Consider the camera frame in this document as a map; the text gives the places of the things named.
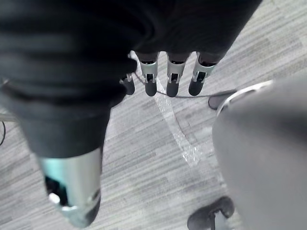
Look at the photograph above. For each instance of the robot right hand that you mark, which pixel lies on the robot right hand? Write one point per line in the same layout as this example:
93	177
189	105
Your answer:
72	60

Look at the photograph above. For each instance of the clear tape strip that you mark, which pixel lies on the clear tape strip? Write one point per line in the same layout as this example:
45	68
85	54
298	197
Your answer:
178	135

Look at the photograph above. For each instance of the robot silver leg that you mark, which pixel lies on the robot silver leg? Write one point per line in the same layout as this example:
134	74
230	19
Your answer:
263	148

